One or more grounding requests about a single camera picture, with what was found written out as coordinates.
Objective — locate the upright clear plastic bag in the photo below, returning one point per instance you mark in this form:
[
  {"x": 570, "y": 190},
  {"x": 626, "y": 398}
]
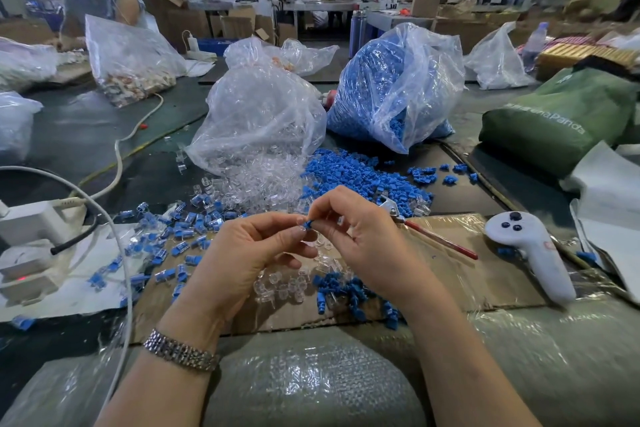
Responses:
[{"x": 497, "y": 64}]

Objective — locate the blue plastic crate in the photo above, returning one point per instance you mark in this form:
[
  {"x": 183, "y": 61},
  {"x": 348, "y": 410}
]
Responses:
[{"x": 215, "y": 46}]

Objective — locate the crumpled clear plastic bag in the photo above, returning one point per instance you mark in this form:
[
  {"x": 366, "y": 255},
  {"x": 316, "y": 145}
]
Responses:
[{"x": 15, "y": 126}]

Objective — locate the small cluster of clear pieces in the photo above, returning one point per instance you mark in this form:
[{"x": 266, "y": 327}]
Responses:
[{"x": 280, "y": 286}]

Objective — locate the large pile of blue caps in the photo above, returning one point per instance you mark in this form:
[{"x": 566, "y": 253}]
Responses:
[{"x": 360, "y": 176}]

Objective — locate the person's right forearm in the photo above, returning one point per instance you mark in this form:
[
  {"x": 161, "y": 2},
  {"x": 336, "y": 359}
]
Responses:
[{"x": 465, "y": 366}]

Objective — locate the small heap of blue caps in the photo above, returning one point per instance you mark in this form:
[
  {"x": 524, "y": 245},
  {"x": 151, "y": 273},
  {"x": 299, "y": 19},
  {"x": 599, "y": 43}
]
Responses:
[{"x": 350, "y": 291}]

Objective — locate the brown cardboard sheet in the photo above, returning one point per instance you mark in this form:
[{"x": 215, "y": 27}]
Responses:
[{"x": 480, "y": 271}]

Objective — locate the clear bubble wrap sheet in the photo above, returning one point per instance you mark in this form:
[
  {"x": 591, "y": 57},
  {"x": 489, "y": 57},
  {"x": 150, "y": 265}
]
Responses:
[{"x": 320, "y": 381}]

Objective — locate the clear bag of mixed parts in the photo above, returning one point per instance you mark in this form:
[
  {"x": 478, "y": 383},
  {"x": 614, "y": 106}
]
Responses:
[{"x": 130, "y": 61}]

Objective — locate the empty clear plastic bag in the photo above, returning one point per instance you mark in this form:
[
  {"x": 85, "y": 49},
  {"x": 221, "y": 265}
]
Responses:
[{"x": 305, "y": 56}]

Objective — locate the white handheld controller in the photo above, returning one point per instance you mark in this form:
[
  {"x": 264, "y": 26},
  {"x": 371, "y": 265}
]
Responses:
[{"x": 537, "y": 251}]

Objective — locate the clear bag of white parts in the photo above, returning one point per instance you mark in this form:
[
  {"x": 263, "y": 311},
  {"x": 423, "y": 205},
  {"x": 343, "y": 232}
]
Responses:
[{"x": 25, "y": 64}]

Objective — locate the white paper sheet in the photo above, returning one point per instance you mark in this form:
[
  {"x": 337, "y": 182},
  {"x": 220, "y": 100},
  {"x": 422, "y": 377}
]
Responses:
[{"x": 85, "y": 286}]

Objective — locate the person's left thumb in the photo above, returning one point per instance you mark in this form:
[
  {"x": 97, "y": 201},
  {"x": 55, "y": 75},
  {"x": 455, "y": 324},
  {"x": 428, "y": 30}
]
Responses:
[{"x": 277, "y": 221}]

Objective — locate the clear bag of blue caps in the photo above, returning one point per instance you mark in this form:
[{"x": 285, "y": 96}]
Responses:
[{"x": 395, "y": 86}]

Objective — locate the person's left hand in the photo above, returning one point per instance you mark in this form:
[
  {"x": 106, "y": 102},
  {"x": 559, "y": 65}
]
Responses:
[{"x": 230, "y": 266}]

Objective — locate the person's right thumb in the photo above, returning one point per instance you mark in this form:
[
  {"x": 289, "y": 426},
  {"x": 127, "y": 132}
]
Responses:
[{"x": 327, "y": 234}]

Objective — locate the person's right hand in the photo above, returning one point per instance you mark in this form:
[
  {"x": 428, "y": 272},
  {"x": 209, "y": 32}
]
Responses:
[{"x": 375, "y": 246}]

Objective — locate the pile of assembled blue-clear connectors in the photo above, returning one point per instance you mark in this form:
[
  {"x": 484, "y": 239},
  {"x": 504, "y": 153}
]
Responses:
[{"x": 165, "y": 236}]

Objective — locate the yellow ribbed box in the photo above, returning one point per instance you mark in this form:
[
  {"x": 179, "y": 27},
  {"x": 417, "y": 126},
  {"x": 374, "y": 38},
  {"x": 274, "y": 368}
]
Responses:
[{"x": 575, "y": 59}]

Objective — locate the large pile of clear pieces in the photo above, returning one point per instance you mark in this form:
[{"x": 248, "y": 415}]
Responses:
[{"x": 255, "y": 186}]

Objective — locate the clear water bottle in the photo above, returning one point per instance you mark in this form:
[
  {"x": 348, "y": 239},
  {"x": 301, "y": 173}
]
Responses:
[{"x": 534, "y": 46}]

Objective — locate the person's left forearm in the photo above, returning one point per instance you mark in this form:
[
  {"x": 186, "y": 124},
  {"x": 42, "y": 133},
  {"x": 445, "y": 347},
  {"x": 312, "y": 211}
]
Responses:
[{"x": 160, "y": 391}]

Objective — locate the white power strip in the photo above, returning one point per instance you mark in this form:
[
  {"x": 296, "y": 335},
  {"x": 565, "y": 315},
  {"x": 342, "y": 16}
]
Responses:
[{"x": 35, "y": 221}]

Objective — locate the green fabric bag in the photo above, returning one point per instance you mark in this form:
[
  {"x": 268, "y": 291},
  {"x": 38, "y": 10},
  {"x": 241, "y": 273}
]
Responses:
[{"x": 560, "y": 116}]

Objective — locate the white charger block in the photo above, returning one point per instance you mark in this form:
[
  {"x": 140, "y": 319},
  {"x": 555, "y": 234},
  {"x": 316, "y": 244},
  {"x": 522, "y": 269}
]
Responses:
[{"x": 194, "y": 45}]

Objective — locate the silver metal wristwatch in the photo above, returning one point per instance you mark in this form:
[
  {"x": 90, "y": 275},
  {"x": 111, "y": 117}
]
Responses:
[{"x": 180, "y": 351}]

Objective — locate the large open cardboard box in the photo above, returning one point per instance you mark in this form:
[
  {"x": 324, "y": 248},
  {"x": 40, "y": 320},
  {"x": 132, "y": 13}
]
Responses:
[{"x": 175, "y": 16}]

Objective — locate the white power adapter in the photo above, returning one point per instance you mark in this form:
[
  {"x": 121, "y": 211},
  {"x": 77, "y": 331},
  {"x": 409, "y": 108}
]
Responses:
[{"x": 25, "y": 271}]

